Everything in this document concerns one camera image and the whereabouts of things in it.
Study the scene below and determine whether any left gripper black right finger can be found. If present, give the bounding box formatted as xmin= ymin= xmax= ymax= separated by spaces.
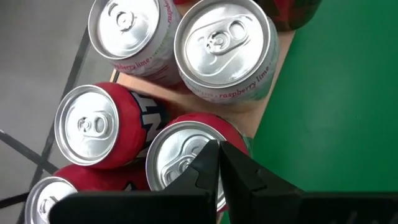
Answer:
xmin=220 ymin=141 xmax=398 ymax=224

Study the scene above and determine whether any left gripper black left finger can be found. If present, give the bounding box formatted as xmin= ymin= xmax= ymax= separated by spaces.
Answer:
xmin=49 ymin=139 xmax=221 ymax=224

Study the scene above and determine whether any red Fanta strawberry can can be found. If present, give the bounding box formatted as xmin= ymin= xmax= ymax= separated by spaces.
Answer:
xmin=145 ymin=112 xmax=253 ymax=213
xmin=54 ymin=82 xmax=171 ymax=170
xmin=24 ymin=163 xmax=150 ymax=224

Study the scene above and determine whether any white pink soda can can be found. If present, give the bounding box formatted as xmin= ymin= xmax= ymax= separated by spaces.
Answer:
xmin=88 ymin=0 xmax=184 ymax=86
xmin=173 ymin=0 xmax=280 ymax=105

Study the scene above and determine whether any red Star Wars Coca-Cola can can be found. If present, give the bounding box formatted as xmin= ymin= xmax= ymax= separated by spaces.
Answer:
xmin=254 ymin=0 xmax=323 ymax=32

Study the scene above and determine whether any light wooden shelf board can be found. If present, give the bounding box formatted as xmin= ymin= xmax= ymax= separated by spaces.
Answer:
xmin=110 ymin=29 xmax=296 ymax=139

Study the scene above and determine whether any green table mat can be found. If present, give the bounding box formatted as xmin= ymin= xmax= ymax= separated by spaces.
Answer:
xmin=219 ymin=0 xmax=398 ymax=224

